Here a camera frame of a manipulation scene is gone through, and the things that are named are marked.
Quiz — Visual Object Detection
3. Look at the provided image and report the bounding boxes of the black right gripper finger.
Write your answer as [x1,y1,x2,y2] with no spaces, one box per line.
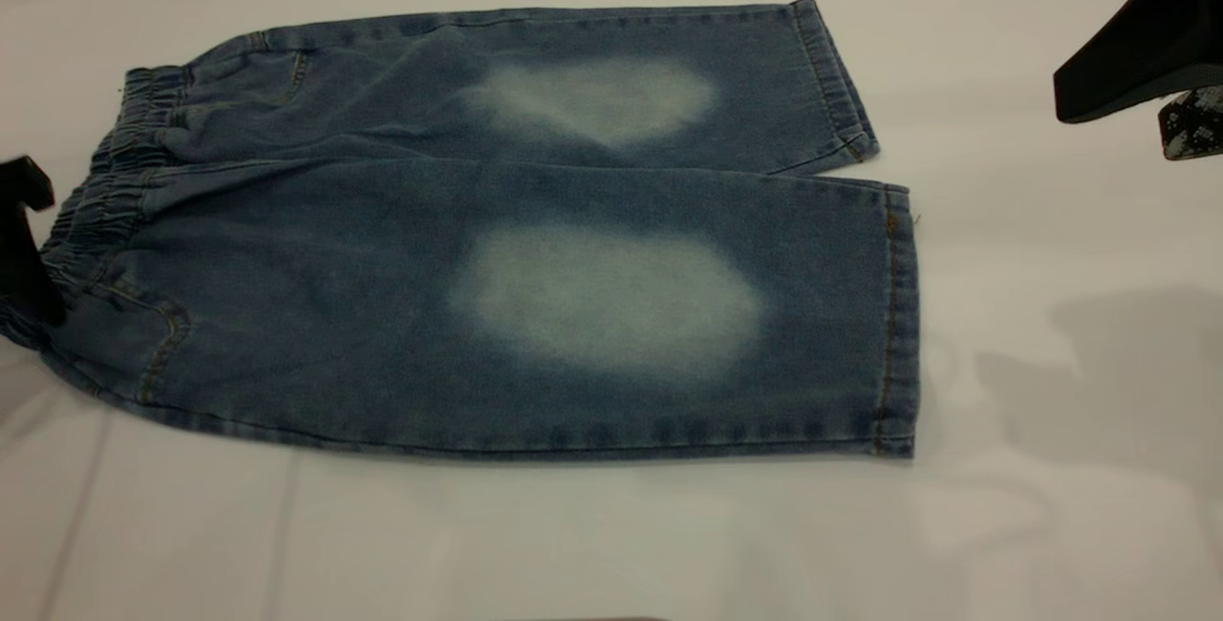
[1159,86,1223,161]
[1054,0,1223,123]

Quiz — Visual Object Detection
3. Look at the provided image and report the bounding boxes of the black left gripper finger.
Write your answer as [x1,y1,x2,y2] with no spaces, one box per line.
[0,218,69,327]
[0,156,55,221]

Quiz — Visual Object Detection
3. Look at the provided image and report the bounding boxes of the blue denim kids pants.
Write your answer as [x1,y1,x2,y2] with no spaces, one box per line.
[0,0,921,460]

